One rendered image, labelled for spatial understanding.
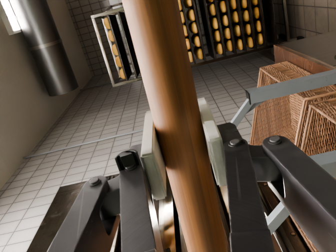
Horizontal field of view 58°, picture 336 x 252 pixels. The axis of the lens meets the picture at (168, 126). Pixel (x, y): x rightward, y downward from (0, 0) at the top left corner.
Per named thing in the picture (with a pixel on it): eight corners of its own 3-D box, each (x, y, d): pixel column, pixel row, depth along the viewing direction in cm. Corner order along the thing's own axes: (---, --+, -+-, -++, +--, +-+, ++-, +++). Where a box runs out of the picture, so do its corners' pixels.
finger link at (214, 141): (207, 140, 16) (221, 137, 16) (195, 98, 22) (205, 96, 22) (217, 188, 17) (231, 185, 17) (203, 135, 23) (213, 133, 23)
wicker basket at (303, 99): (347, 193, 131) (283, 207, 133) (293, 137, 183) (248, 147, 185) (346, 88, 112) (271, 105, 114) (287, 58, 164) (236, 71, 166)
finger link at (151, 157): (167, 199, 17) (154, 202, 17) (164, 144, 23) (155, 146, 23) (153, 153, 16) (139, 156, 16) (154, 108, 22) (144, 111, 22)
